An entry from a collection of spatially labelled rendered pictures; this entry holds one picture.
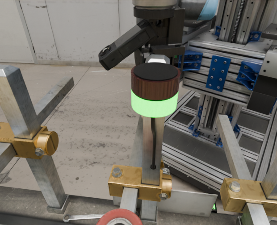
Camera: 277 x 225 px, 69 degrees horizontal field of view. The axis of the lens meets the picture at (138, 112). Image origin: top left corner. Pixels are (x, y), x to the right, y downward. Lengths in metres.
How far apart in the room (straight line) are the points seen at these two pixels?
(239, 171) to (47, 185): 0.45
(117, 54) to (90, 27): 2.78
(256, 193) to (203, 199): 0.13
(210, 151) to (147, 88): 1.30
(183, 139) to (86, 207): 1.06
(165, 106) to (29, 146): 0.30
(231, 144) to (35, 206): 0.56
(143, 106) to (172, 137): 1.31
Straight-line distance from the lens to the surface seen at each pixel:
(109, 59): 0.37
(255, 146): 1.68
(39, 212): 0.66
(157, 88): 0.22
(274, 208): 0.52
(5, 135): 0.48
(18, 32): 3.68
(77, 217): 0.62
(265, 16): 1.21
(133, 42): 0.37
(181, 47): 0.39
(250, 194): 0.49
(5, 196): 0.74
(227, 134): 0.62
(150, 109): 0.24
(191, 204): 0.58
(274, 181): 0.47
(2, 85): 0.39
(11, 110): 0.42
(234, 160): 0.56
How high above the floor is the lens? 1.24
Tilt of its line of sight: 35 degrees down
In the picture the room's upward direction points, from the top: straight up
